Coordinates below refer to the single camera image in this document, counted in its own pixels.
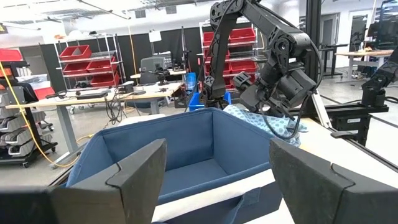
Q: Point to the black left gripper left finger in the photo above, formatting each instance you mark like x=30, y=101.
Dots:
x=130, y=193

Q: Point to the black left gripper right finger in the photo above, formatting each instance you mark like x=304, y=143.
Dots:
x=317, y=196

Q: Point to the navy white striped fabric basket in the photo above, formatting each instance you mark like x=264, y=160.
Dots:
x=192, y=146

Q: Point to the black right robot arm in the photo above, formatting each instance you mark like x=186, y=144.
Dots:
x=267, y=21

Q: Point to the red plastic bin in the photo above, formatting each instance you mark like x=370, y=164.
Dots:
x=101, y=66
x=11, y=55
x=207, y=39
x=74, y=69
x=74, y=53
x=242, y=35
x=245, y=67
x=104, y=80

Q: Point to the blue plastic bin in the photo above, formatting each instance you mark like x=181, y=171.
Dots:
x=196, y=104

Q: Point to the teal patterned cloth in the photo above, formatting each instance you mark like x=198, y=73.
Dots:
x=248, y=116

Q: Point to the black labelled box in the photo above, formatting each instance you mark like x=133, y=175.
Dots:
x=349, y=129

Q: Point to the distant wooden desk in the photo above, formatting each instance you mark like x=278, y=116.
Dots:
x=363, y=53

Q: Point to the blue water jug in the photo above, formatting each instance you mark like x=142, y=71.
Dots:
x=191, y=81

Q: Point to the wooden desk with grey legs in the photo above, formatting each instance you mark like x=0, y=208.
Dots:
x=62, y=101

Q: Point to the black cart with grey bins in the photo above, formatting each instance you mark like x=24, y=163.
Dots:
x=18, y=137

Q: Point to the grey office chair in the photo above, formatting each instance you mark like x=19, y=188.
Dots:
x=152, y=67

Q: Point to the white paper sign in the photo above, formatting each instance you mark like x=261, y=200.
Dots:
x=155, y=36

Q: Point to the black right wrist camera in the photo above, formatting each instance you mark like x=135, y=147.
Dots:
x=242, y=81

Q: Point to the black aluminium frame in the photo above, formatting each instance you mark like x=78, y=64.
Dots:
x=313, y=15

